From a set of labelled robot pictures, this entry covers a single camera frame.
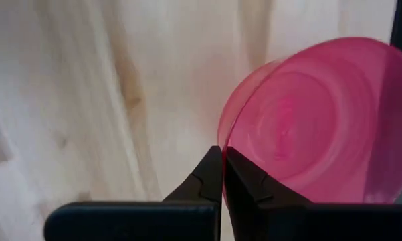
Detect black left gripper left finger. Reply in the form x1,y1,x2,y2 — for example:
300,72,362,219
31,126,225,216
43,145,223,241

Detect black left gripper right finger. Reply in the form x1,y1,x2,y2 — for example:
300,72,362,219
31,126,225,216
223,146,402,241

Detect translucent red plastic bowl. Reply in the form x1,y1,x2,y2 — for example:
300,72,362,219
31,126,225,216
217,37,402,205

